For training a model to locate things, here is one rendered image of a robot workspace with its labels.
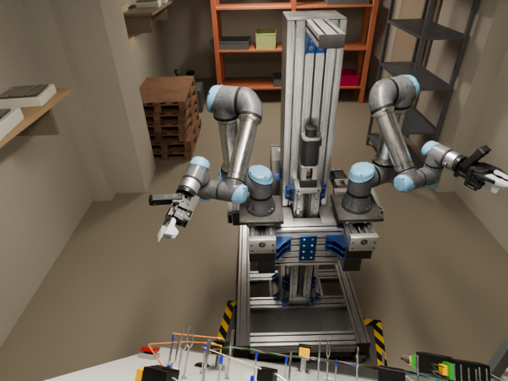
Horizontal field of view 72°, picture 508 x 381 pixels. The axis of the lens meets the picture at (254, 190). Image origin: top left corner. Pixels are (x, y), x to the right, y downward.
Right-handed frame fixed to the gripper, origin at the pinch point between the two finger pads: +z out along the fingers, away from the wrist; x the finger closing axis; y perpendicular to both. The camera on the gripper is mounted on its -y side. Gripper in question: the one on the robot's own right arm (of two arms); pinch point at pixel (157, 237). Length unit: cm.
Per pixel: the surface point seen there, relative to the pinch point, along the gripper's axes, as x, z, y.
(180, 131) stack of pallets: 252, -228, -30
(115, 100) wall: 182, -174, -92
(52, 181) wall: 211, -84, -103
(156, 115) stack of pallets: 247, -231, -63
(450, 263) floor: 92, -118, 234
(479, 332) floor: 67, -56, 231
